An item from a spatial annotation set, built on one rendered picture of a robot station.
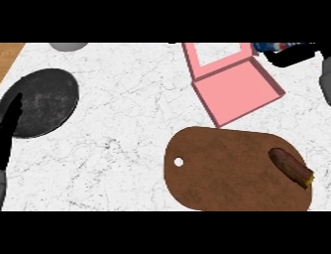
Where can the dark grey round plate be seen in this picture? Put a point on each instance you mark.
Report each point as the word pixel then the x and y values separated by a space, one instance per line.
pixel 42 102

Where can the brown wooden cutting board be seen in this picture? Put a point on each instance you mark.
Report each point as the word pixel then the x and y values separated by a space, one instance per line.
pixel 227 172

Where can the pink cardboard box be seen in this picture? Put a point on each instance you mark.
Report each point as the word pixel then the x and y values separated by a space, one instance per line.
pixel 237 89

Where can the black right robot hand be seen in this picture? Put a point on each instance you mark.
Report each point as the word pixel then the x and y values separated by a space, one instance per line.
pixel 290 58

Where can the grey round object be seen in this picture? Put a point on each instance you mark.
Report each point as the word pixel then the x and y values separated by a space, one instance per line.
pixel 69 46

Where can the blue red white can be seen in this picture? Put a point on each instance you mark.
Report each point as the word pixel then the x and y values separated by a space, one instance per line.
pixel 271 46

